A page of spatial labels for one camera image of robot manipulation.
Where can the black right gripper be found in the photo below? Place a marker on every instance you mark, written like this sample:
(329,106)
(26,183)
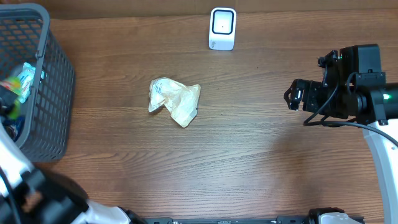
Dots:
(311,88)

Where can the beige snack bag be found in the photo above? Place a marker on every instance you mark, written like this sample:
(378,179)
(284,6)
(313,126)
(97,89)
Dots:
(180,100)

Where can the green toilet tissue pack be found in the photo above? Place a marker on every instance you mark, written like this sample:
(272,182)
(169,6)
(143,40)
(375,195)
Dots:
(26,78)

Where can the colourful Haribo candy bag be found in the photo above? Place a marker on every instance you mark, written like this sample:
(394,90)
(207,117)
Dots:
(11,90)

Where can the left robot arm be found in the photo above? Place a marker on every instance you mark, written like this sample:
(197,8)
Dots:
(29,195)

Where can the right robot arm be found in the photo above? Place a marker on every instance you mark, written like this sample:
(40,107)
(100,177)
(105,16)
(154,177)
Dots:
(354,92)

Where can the white barcode scanner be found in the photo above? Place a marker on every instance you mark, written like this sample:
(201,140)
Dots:
(222,29)

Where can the grey plastic mesh basket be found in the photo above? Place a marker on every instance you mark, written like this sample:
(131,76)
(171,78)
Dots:
(46,113)

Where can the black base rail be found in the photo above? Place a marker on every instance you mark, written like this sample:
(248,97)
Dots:
(314,216)

